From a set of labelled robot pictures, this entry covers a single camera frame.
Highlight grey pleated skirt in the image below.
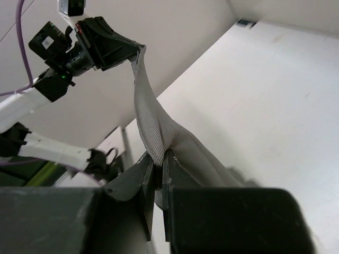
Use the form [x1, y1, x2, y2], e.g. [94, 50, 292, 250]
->
[130, 44, 263, 210]

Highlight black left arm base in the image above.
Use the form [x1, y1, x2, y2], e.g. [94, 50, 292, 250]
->
[84, 147, 123, 183]

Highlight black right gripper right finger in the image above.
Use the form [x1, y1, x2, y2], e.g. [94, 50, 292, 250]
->
[162, 151, 316, 253]

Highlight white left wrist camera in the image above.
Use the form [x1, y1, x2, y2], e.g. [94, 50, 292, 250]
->
[57, 0, 88, 27]

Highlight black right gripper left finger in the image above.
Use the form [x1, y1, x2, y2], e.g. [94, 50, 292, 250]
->
[1, 154, 154, 253]

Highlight blue left corner label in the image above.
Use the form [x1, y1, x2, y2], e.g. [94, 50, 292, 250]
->
[236, 19, 257, 29]

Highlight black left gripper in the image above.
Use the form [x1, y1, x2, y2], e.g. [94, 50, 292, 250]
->
[76, 16, 146, 71]

